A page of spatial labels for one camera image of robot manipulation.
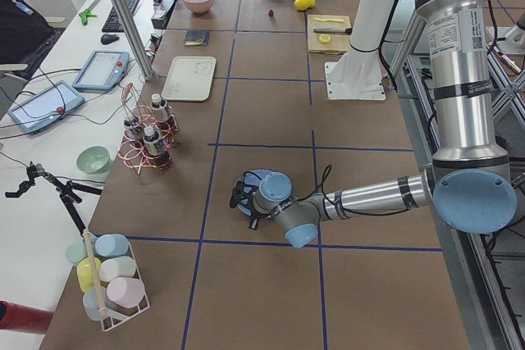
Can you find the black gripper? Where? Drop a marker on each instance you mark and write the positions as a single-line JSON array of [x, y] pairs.
[[254, 215]]

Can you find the blue round plate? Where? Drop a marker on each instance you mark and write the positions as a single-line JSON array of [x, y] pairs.
[[250, 180]]

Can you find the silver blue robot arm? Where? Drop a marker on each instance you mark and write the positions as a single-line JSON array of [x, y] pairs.
[[468, 181]]

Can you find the front dark drink bottle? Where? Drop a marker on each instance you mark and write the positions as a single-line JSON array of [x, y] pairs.
[[156, 147]]

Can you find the dark drink bottle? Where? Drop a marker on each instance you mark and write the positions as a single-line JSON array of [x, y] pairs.
[[134, 128], [156, 147], [162, 112]]

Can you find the white cup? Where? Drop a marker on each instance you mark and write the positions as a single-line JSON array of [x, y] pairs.
[[123, 266]]

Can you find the pink cup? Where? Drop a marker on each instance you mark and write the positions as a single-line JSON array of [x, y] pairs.
[[126, 292]]

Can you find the rear dark drink bottle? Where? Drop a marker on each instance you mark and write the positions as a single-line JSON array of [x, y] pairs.
[[162, 112]]

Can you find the left dark drink bottle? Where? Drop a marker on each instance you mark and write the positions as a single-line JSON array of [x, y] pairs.
[[134, 128]]

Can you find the cream rectangular tray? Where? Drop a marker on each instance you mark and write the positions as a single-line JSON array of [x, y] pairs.
[[189, 79]]

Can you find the green bowl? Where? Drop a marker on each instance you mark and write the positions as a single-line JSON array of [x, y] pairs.
[[94, 160]]

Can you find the yellow cup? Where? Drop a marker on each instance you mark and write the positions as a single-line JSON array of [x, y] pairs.
[[84, 275]]

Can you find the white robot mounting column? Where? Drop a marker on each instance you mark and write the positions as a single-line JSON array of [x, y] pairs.
[[357, 75]]

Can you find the light blue lower cup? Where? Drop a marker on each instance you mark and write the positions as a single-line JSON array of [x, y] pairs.
[[91, 306]]

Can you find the mint green cup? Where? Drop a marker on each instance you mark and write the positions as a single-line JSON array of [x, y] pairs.
[[76, 252]]

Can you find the wooden cutting board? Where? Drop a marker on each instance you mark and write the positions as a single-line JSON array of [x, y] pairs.
[[339, 42]]

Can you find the far blue tablet pendant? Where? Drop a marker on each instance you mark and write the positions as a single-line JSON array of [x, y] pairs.
[[102, 71]]

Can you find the blue tablet pendant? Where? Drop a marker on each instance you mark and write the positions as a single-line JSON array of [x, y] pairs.
[[102, 71], [45, 108]]

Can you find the yellow plastic knife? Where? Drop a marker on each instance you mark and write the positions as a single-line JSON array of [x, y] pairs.
[[332, 20]]

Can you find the black computer mouse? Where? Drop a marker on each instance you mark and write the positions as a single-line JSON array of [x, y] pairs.
[[106, 39]]

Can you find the near blue tablet pendant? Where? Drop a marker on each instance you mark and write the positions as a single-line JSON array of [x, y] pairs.
[[45, 108]]

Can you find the red cylinder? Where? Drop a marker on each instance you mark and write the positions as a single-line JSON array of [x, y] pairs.
[[20, 318]]

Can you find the green clamp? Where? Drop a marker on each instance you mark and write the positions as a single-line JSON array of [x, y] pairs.
[[85, 15]]

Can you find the person in black shirt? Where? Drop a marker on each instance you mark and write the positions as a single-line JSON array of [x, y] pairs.
[[26, 37]]

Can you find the copper wire bottle rack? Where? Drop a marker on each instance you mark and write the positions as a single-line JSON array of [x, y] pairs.
[[133, 153]]

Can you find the white wire cup basket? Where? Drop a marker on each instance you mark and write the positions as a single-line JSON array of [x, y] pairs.
[[120, 315]]

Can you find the aluminium frame post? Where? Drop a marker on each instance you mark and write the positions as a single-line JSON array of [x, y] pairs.
[[133, 37]]

